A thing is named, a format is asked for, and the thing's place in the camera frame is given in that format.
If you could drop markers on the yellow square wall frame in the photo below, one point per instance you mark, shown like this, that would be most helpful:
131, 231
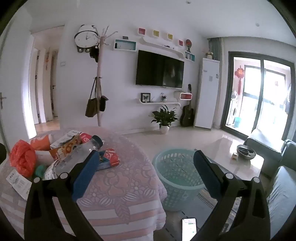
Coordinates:
156, 33
170, 36

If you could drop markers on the framed butterfly picture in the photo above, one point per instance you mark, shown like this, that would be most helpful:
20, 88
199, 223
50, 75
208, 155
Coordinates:
145, 97

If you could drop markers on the clear plastic bottle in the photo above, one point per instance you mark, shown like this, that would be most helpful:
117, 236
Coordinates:
78, 153

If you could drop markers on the red round ornament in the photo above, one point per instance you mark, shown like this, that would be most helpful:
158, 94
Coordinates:
189, 42

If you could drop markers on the potted green plant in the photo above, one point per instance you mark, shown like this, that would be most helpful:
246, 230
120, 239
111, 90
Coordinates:
164, 117

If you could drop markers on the flower vase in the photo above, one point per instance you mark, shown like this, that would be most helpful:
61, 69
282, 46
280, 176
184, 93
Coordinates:
209, 55

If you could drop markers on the white receipt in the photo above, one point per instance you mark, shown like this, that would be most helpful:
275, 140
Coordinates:
17, 183

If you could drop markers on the smartphone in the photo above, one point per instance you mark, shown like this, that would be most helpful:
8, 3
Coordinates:
188, 229

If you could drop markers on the washing machine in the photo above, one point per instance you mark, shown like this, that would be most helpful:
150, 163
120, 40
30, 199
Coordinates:
232, 111

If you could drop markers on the teal plastic laundry basket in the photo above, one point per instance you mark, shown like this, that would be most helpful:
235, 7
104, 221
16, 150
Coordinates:
175, 171

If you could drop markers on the white teal box shelf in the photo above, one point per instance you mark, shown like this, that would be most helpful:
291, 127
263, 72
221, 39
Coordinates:
116, 45

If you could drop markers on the white low wall shelf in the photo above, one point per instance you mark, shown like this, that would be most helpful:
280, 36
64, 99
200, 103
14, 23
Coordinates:
157, 103

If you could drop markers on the sliding glass door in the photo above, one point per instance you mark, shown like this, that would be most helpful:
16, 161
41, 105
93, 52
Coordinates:
249, 81

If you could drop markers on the white printed paper box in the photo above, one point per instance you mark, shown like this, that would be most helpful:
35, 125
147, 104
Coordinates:
62, 140

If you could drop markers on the red snack packet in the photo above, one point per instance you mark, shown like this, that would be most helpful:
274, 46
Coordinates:
112, 157

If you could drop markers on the dark bowl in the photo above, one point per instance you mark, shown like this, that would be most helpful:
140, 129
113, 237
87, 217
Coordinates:
246, 151

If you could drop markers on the red carton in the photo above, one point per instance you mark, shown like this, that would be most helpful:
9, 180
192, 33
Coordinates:
86, 138

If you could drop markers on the blue bucket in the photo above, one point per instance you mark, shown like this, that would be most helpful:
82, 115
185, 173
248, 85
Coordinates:
237, 122

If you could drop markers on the white door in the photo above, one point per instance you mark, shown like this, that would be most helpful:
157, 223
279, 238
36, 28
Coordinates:
16, 92

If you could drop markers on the brown handbag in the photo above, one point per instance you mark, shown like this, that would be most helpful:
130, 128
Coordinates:
91, 107

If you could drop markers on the grey sofa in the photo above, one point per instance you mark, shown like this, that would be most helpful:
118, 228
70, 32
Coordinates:
261, 148

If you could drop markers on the dark blue wrapper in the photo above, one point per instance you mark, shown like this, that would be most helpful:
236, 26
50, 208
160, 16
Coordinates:
103, 164

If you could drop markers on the green curtain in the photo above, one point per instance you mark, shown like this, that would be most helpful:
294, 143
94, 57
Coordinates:
215, 48

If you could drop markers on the red white box shelf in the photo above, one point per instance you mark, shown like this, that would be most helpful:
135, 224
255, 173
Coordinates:
185, 96

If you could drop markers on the panda wall clock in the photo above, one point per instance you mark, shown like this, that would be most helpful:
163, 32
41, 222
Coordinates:
86, 38

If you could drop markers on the white coffee table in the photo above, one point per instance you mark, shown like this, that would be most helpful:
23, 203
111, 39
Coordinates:
222, 148

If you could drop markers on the white standing air conditioner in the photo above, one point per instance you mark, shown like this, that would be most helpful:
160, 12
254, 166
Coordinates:
205, 92

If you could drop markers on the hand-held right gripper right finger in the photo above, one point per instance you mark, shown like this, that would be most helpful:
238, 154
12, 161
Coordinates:
208, 176

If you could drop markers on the orange snack packet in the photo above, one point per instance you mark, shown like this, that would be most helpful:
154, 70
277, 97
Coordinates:
67, 147

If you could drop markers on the small box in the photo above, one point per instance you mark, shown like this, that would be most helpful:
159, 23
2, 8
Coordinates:
235, 156

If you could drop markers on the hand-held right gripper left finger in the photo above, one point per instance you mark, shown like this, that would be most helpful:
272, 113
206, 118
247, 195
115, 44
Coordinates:
86, 176

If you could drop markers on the orange paper cup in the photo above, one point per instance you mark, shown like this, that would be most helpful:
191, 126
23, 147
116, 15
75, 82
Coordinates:
42, 141

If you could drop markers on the white coat rack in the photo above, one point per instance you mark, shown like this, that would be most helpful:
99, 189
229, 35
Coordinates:
99, 76

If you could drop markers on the white curved wall shelf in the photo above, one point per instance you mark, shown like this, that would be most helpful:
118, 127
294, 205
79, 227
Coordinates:
161, 46

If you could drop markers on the wall-mounted television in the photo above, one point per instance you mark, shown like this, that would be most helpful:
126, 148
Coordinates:
159, 69

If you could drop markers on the small teal box shelf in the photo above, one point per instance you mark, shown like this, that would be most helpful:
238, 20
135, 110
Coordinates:
189, 56

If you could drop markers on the dark guitar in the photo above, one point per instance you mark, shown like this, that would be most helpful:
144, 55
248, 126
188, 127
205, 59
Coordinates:
186, 115

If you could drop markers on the small shelf ornament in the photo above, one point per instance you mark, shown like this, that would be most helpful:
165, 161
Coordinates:
164, 98

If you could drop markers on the blue patterned rug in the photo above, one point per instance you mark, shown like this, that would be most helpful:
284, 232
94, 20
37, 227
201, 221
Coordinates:
201, 208

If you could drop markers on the red knot ornament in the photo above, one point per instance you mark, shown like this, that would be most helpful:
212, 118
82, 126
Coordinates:
239, 73

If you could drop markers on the black cap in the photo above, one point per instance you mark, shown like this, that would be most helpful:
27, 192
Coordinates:
94, 54

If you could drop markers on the orange plastic bag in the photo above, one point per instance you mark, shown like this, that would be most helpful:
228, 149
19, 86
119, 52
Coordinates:
22, 160

